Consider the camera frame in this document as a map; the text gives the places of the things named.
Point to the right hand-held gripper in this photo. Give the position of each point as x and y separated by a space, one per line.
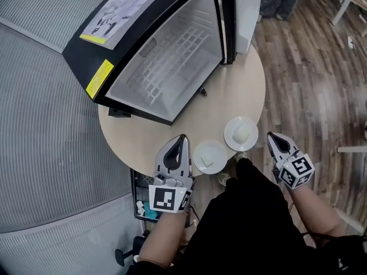
298 169

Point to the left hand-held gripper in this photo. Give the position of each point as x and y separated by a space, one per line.
164 198

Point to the white round plate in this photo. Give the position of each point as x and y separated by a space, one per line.
230 142
213 150

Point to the black mini fridge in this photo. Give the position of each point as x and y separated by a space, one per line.
75 53

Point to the person's right forearm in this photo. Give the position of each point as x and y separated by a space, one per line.
315 211

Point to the person's left forearm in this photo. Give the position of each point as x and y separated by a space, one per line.
163 239

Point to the person's right shoe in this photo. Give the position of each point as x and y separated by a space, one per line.
241 156

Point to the person's shoe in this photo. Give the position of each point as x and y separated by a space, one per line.
241 156
224 179

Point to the black mesh cart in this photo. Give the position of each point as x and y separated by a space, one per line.
140 188

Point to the person's left shoe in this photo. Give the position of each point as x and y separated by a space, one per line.
224 179

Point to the small blue object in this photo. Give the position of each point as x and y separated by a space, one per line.
151 211

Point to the small white object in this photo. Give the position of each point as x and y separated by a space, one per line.
140 208

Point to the white furniture base bar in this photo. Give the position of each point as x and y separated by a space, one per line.
352 149
348 220

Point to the person's black clothing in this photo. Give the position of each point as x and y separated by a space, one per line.
243 225

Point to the black mesh office chair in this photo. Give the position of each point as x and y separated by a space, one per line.
120 256

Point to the white power strip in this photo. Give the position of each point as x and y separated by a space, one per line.
350 42

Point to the glass partition with blinds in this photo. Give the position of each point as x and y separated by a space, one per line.
43 125

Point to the white-legged wooden table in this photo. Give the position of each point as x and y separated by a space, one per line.
341 10

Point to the grey and yellow book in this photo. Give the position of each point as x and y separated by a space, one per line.
123 10

